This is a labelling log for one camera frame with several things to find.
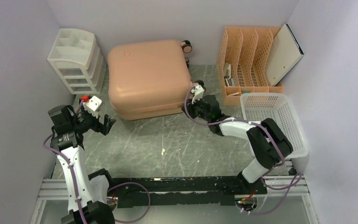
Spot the orange plastic file rack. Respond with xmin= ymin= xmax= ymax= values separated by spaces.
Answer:
xmin=216 ymin=27 xmax=284 ymax=106

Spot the white plastic drawer organizer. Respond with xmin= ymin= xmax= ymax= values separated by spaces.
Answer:
xmin=47 ymin=28 xmax=106 ymax=95

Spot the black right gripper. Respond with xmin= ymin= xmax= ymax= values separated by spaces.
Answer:
xmin=182 ymin=94 xmax=211 ymax=122

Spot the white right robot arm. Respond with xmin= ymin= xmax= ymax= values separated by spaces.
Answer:
xmin=182 ymin=95 xmax=294 ymax=194

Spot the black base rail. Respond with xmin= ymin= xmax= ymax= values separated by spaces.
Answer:
xmin=108 ymin=176 xmax=267 ymax=208

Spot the white plastic mesh basket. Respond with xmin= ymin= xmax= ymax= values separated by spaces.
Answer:
xmin=240 ymin=92 xmax=309 ymax=159

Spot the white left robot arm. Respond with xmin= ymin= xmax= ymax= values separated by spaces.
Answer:
xmin=47 ymin=105 xmax=116 ymax=224

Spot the white flat board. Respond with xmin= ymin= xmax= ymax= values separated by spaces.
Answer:
xmin=265 ymin=23 xmax=304 ymax=86

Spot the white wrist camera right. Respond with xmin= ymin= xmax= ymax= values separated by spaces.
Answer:
xmin=191 ymin=83 xmax=205 ymax=104

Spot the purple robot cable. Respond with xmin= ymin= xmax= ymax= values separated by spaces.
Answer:
xmin=42 ymin=124 xmax=150 ymax=224

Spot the black suitcase wheel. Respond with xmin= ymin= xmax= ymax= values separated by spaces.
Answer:
xmin=180 ymin=40 xmax=193 ymax=54

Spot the pink hard-shell suitcase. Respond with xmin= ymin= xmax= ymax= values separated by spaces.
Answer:
xmin=107 ymin=40 xmax=193 ymax=120

